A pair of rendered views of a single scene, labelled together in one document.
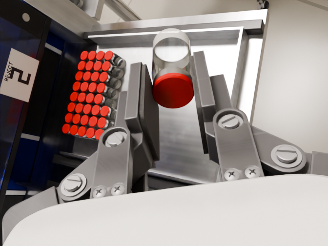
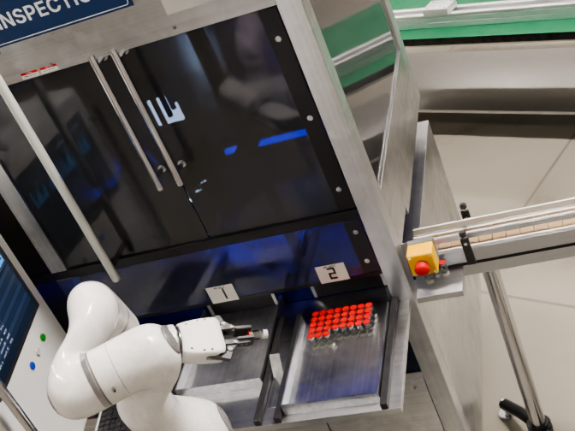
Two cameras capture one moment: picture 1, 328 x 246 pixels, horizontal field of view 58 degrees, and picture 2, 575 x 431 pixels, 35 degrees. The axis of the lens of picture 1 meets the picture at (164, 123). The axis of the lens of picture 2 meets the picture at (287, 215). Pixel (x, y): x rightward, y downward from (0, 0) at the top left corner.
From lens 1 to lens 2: 1.98 m
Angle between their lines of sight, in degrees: 38
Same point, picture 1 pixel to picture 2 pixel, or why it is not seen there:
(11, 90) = (321, 273)
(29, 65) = (342, 274)
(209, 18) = (399, 377)
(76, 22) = (397, 288)
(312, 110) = not seen: outside the picture
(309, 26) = not seen: outside the picture
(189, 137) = (315, 390)
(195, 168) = (296, 398)
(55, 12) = (388, 274)
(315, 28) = not seen: outside the picture
